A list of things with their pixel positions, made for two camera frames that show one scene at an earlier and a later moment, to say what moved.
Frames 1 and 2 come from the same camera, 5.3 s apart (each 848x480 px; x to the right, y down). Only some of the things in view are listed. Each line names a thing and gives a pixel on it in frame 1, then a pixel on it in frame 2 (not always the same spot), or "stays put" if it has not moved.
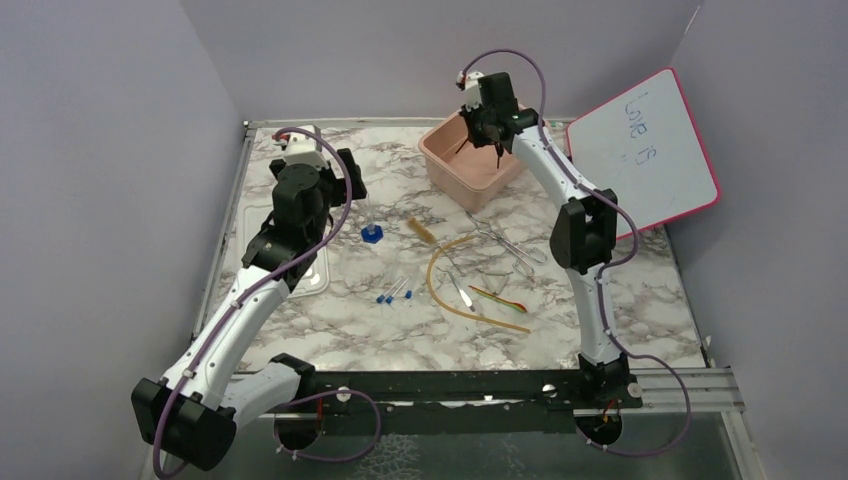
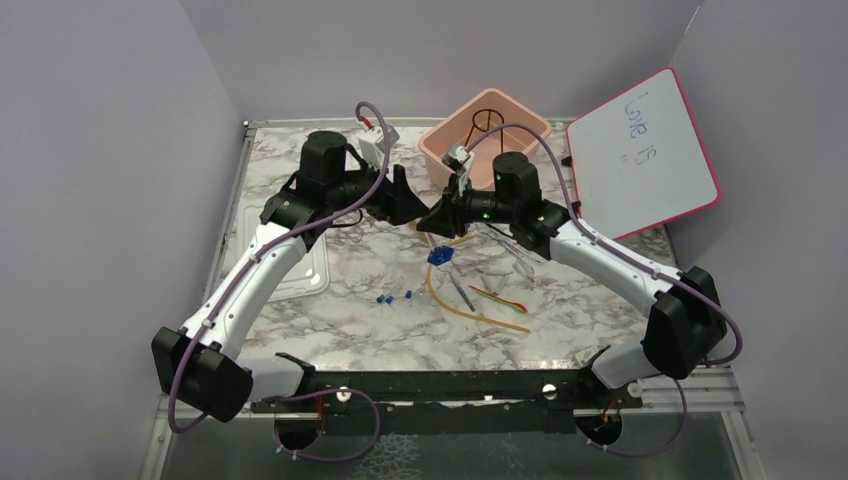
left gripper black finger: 357,182 -> 403,204
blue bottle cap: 371,233 -> 440,255
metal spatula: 465,297 stays put
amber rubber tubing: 451,310 stays put
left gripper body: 334,192 -> 353,187
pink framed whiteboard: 644,150 stays put
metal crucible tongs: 522,264 stays put
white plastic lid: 315,280 stays put
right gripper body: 476,123 -> 486,206
